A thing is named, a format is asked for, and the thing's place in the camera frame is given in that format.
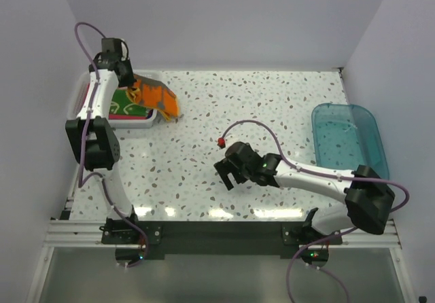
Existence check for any white plastic basket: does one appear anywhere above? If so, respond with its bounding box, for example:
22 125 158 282
67 73 158 129

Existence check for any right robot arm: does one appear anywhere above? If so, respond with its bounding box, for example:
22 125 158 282
214 141 395 244

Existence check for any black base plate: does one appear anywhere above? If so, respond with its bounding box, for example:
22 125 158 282
101 219 343 262

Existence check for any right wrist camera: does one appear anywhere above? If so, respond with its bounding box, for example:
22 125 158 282
217 137 226 149

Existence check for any teal plastic tub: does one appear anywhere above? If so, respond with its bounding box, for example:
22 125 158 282
311 103 389 179

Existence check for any aluminium rail frame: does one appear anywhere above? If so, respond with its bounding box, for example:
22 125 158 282
27 187 417 302

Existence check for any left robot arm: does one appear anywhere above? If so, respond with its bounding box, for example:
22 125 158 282
65 37 145 246

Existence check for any orange grey patterned towel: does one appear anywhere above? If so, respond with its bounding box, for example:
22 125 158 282
126 74 180 121

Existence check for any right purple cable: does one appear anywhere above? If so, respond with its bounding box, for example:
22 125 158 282
219 120 411 303

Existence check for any pink towel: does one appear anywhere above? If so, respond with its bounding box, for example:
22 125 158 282
80 83 154 120

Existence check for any yellow green patterned towel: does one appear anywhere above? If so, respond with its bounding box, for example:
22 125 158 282
109 88 150 119

